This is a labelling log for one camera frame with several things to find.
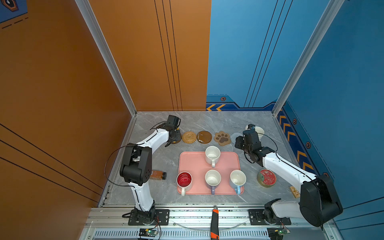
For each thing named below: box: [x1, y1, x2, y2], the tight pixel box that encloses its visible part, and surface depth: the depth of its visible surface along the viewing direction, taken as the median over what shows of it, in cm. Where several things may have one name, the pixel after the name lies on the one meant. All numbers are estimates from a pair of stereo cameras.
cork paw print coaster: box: [214, 131, 231, 146], surface depth 105 cm
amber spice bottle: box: [150, 170, 167, 180], surface depth 86 cm
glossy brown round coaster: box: [196, 130, 213, 144], surface depth 107 cm
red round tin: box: [257, 168, 277, 188], surface depth 84 cm
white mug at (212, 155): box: [205, 145, 221, 168], surface depth 90 cm
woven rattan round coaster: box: [181, 131, 197, 144], surface depth 107 cm
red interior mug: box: [176, 171, 193, 197], surface depth 81 cm
